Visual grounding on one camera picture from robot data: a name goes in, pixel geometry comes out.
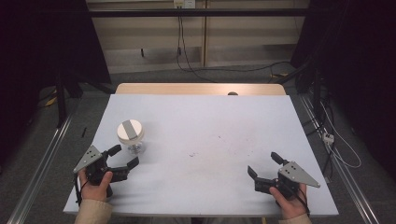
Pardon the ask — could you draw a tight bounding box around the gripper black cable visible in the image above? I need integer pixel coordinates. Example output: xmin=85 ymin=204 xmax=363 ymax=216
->
xmin=294 ymin=184 xmax=312 ymax=217
xmin=73 ymin=173 xmax=90 ymax=207

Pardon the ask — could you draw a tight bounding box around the black curtain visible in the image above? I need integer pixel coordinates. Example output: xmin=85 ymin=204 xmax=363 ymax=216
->
xmin=290 ymin=0 xmax=396 ymax=178
xmin=0 ymin=0 xmax=112 ymax=162

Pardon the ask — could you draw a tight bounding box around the glass jar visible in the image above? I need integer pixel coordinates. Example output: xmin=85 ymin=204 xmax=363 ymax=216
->
xmin=126 ymin=141 xmax=147 ymax=156

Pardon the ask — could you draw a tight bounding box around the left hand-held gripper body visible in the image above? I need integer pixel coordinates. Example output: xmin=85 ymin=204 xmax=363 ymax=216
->
xmin=73 ymin=145 xmax=130 ymax=187

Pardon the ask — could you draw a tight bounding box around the white board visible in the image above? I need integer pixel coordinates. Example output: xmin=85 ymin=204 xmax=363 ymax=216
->
xmin=63 ymin=93 xmax=339 ymax=217

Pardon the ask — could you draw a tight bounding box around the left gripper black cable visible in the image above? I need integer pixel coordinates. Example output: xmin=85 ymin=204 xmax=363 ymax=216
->
xmin=73 ymin=173 xmax=90 ymax=207

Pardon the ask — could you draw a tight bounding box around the person's left hand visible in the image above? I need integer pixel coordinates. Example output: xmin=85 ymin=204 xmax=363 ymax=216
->
xmin=78 ymin=170 xmax=114 ymax=203

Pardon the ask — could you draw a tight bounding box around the wooden table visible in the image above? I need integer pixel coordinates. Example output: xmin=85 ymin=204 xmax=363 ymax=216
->
xmin=115 ymin=82 xmax=287 ymax=96

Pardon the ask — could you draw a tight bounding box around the grey plastic bar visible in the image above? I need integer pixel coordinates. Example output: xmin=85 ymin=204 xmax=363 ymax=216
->
xmin=121 ymin=119 xmax=140 ymax=141

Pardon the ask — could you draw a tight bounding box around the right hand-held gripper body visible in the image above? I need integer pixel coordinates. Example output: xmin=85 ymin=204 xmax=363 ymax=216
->
xmin=254 ymin=161 xmax=321 ymax=200

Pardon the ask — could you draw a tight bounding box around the black metal stand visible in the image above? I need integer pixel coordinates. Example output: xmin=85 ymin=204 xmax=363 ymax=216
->
xmin=55 ymin=69 xmax=69 ymax=129

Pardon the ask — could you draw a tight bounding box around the black horizontal bar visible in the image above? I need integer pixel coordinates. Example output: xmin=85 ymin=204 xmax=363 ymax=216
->
xmin=87 ymin=8 xmax=331 ymax=19

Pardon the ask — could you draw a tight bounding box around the white round lid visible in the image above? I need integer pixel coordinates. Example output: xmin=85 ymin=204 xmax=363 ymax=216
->
xmin=117 ymin=119 xmax=145 ymax=146

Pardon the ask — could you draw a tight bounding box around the metal floor rail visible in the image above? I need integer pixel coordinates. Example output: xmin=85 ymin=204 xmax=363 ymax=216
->
xmin=7 ymin=113 xmax=75 ymax=224
xmin=298 ymin=93 xmax=381 ymax=224

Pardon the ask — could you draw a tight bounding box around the white wall socket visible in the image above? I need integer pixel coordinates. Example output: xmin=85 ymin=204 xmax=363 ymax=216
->
xmin=173 ymin=0 xmax=196 ymax=9

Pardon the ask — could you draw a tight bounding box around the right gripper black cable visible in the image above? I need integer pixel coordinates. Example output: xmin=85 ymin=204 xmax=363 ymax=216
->
xmin=294 ymin=184 xmax=312 ymax=217

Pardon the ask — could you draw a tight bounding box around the black cable with ferrite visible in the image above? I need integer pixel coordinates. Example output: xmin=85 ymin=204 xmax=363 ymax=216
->
xmin=176 ymin=15 xmax=200 ymax=74

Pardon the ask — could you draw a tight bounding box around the person's right hand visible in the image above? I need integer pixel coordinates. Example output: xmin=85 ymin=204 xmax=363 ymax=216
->
xmin=269 ymin=184 xmax=309 ymax=220

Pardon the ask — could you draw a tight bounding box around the beige vertical post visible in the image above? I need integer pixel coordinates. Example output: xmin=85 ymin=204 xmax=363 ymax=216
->
xmin=201 ymin=0 xmax=208 ymax=68

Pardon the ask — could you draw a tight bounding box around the black floor cable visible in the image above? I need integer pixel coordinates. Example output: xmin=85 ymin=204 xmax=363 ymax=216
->
xmin=186 ymin=61 xmax=292 ymax=76

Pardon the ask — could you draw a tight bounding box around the black wall cable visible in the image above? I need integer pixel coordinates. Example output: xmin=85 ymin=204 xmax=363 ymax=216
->
xmin=179 ymin=15 xmax=217 ymax=84

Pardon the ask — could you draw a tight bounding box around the white cable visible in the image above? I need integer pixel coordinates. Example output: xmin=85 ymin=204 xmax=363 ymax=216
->
xmin=319 ymin=102 xmax=362 ymax=170

